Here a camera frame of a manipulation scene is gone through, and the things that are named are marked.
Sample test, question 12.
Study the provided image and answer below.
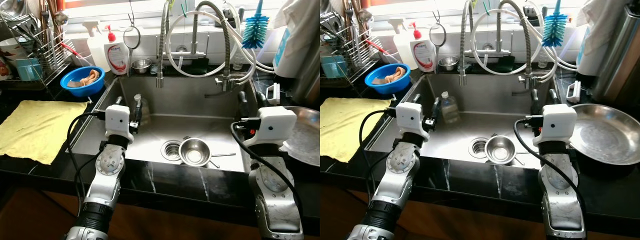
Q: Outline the steel mesh strainer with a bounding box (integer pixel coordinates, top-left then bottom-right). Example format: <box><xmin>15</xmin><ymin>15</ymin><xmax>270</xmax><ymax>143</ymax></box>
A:
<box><xmin>122</xmin><ymin>13</ymin><xmax>142</xmax><ymax>76</ymax></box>
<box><xmin>428</xmin><ymin>12</ymin><xmax>448</xmax><ymax>74</ymax></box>

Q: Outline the red-handled utensil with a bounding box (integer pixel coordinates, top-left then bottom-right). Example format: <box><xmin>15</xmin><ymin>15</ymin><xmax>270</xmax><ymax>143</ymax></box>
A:
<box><xmin>364</xmin><ymin>38</ymin><xmax>389</xmax><ymax>56</ymax></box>
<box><xmin>59</xmin><ymin>40</ymin><xmax>81</xmax><ymax>59</ymax></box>

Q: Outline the white appliance with blue label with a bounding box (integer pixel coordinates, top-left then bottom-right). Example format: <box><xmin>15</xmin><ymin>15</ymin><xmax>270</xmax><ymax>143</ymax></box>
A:
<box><xmin>574</xmin><ymin>0</ymin><xmax>627</xmax><ymax>77</ymax></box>
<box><xmin>272</xmin><ymin>0</ymin><xmax>321</xmax><ymax>79</ymax></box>

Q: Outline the flexible steel hose tap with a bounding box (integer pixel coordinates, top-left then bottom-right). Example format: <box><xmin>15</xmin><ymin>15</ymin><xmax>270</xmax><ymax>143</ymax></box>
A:
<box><xmin>498</xmin><ymin>0</ymin><xmax>546</xmax><ymax>91</ymax></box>
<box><xmin>195</xmin><ymin>0</ymin><xmax>241</xmax><ymax>94</ymax></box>

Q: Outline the clear plastic bottle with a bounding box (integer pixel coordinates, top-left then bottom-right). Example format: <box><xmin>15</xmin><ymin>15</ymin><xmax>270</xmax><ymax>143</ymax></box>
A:
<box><xmin>133</xmin><ymin>93</ymin><xmax>151</xmax><ymax>126</ymax></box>
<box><xmin>439</xmin><ymin>90</ymin><xmax>459</xmax><ymax>125</ymax></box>

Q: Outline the large round steel plate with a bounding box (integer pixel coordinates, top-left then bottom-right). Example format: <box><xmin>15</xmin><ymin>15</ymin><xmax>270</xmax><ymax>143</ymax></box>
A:
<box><xmin>282</xmin><ymin>105</ymin><xmax>321</xmax><ymax>167</ymax></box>
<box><xmin>568</xmin><ymin>102</ymin><xmax>640</xmax><ymax>166</ymax></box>

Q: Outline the teal square cup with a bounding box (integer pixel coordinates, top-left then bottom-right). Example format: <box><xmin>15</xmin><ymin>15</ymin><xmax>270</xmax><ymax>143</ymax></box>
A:
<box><xmin>14</xmin><ymin>57</ymin><xmax>44</xmax><ymax>81</ymax></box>
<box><xmin>321</xmin><ymin>54</ymin><xmax>349</xmax><ymax>79</ymax></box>

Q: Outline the teal bottle brush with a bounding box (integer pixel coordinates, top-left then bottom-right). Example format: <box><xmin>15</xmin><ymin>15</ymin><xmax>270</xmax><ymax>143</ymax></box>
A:
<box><xmin>541</xmin><ymin>0</ymin><xmax>570</xmax><ymax>48</ymax></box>
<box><xmin>241</xmin><ymin>0</ymin><xmax>270</xmax><ymax>50</ymax></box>

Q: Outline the yellow dish cloth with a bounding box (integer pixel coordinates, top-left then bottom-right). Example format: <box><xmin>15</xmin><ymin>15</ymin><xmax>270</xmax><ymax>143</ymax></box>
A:
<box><xmin>0</xmin><ymin>99</ymin><xmax>89</xmax><ymax>166</ymax></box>
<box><xmin>320</xmin><ymin>97</ymin><xmax>394</xmax><ymax>164</ymax></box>

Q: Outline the white spray bottle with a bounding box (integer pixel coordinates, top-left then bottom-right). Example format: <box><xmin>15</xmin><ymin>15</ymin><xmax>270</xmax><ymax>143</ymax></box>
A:
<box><xmin>82</xmin><ymin>19</ymin><xmax>112</xmax><ymax>74</ymax></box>
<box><xmin>387</xmin><ymin>17</ymin><xmax>417</xmax><ymax>71</ymax></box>

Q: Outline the steel bowl with flared rim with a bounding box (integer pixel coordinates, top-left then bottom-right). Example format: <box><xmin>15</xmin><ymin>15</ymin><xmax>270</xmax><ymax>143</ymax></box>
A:
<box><xmin>178</xmin><ymin>137</ymin><xmax>212</xmax><ymax>168</ymax></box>
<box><xmin>483</xmin><ymin>135</ymin><xmax>517</xmax><ymax>165</ymax></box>

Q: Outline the pull-down steel faucet hose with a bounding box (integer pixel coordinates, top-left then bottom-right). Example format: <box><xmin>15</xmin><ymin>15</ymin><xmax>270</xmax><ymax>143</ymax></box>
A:
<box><xmin>458</xmin><ymin>0</ymin><xmax>475</xmax><ymax>86</ymax></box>
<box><xmin>155</xmin><ymin>0</ymin><xmax>171</xmax><ymax>89</ymax></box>

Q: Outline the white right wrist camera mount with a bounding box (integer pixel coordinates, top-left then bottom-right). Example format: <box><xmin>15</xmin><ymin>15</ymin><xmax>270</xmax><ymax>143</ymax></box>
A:
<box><xmin>532</xmin><ymin>103</ymin><xmax>579</xmax><ymax>147</ymax></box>
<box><xmin>247</xmin><ymin>106</ymin><xmax>298</xmax><ymax>149</ymax></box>

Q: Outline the beige cloth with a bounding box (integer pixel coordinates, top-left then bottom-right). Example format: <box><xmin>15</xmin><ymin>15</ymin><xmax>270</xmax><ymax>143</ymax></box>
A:
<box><xmin>67</xmin><ymin>69</ymin><xmax>101</xmax><ymax>89</ymax></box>
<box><xmin>372</xmin><ymin>66</ymin><xmax>406</xmax><ymax>86</ymax></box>

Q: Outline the white looped hose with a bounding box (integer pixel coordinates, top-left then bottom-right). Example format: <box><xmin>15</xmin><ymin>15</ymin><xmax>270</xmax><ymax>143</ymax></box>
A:
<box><xmin>469</xmin><ymin>7</ymin><xmax>579</xmax><ymax>76</ymax></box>
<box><xmin>164</xmin><ymin>9</ymin><xmax>276</xmax><ymax>79</ymax></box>

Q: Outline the black knife sharpener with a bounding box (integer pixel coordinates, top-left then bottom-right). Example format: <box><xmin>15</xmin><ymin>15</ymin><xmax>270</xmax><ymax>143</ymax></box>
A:
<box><xmin>524</xmin><ymin>4</ymin><xmax>546</xmax><ymax>24</ymax></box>
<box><xmin>224</xmin><ymin>7</ymin><xmax>246</xmax><ymax>26</ymax></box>

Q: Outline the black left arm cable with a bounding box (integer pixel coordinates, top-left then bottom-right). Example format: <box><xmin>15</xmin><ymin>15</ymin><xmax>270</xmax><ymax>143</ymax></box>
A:
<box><xmin>358</xmin><ymin>108</ymin><xmax>399</xmax><ymax>203</ymax></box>
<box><xmin>66</xmin><ymin>110</ymin><xmax>109</xmax><ymax>213</ymax></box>

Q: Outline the steel wire dish rack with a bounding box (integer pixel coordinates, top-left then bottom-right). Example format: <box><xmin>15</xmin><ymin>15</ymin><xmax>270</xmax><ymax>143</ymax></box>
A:
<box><xmin>0</xmin><ymin>9</ymin><xmax>81</xmax><ymax>86</ymax></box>
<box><xmin>320</xmin><ymin>9</ymin><xmax>386</xmax><ymax>84</ymax></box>

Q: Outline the blue plastic basin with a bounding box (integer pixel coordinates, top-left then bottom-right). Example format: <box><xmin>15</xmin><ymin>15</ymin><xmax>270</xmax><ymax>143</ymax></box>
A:
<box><xmin>60</xmin><ymin>65</ymin><xmax>107</xmax><ymax>98</ymax></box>
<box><xmin>364</xmin><ymin>63</ymin><xmax>412</xmax><ymax>95</ymax></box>

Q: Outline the stainless steel sink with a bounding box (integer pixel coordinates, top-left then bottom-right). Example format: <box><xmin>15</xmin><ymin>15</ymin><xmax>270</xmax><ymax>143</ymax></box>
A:
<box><xmin>364</xmin><ymin>72</ymin><xmax>566</xmax><ymax>171</ymax></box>
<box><xmin>69</xmin><ymin>74</ymin><xmax>261</xmax><ymax>174</ymax></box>

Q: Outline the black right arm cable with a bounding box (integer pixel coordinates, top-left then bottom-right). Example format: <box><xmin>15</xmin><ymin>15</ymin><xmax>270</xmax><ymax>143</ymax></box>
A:
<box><xmin>513</xmin><ymin>115</ymin><xmax>589</xmax><ymax>227</ymax></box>
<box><xmin>229</xmin><ymin>119</ymin><xmax>306</xmax><ymax>223</ymax></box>

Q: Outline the clear drinking glass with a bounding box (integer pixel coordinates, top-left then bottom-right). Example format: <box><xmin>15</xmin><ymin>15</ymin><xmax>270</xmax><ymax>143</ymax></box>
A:
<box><xmin>537</xmin><ymin>45</ymin><xmax>550</xmax><ymax>69</ymax></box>
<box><xmin>232</xmin><ymin>47</ymin><xmax>246</xmax><ymax>71</ymax></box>

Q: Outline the small steel bowl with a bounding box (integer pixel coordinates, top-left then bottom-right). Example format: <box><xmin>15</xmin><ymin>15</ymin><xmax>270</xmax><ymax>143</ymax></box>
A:
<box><xmin>437</xmin><ymin>55</ymin><xmax>460</xmax><ymax>72</ymax></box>
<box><xmin>130</xmin><ymin>58</ymin><xmax>153</xmax><ymax>75</ymax></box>

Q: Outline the steel sink drain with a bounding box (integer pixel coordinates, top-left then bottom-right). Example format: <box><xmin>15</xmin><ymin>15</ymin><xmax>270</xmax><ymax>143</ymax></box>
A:
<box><xmin>468</xmin><ymin>137</ymin><xmax>490</xmax><ymax>159</ymax></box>
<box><xmin>160</xmin><ymin>139</ymin><xmax>182</xmax><ymax>162</ymax></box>

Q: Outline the white soap bottle red pump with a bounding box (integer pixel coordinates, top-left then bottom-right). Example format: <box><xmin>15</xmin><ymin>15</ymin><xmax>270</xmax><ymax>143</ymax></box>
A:
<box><xmin>408</xmin><ymin>21</ymin><xmax>437</xmax><ymax>74</ymax></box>
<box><xmin>103</xmin><ymin>24</ymin><xmax>131</xmax><ymax>76</ymax></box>

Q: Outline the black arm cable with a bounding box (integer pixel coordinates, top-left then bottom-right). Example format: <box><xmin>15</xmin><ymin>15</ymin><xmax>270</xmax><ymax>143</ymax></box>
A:
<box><xmin>66</xmin><ymin>110</ymin><xmax>109</xmax><ymax>213</ymax></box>
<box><xmin>513</xmin><ymin>115</ymin><xmax>589</xmax><ymax>227</ymax></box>
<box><xmin>229</xmin><ymin>119</ymin><xmax>306</xmax><ymax>223</ymax></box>
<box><xmin>358</xmin><ymin>108</ymin><xmax>399</xmax><ymax>203</ymax></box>

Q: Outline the steel faucet body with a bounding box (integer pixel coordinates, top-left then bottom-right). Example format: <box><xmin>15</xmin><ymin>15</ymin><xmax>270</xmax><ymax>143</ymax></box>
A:
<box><xmin>170</xmin><ymin>14</ymin><xmax>211</xmax><ymax>59</ymax></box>
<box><xmin>474</xmin><ymin>12</ymin><xmax>516</xmax><ymax>56</ymax></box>

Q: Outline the tall steel thermos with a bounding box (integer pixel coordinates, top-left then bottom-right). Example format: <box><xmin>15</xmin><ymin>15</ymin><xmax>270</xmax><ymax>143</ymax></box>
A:
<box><xmin>592</xmin><ymin>0</ymin><xmax>640</xmax><ymax>104</ymax></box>
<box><xmin>292</xmin><ymin>30</ymin><xmax>321</xmax><ymax>107</ymax></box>

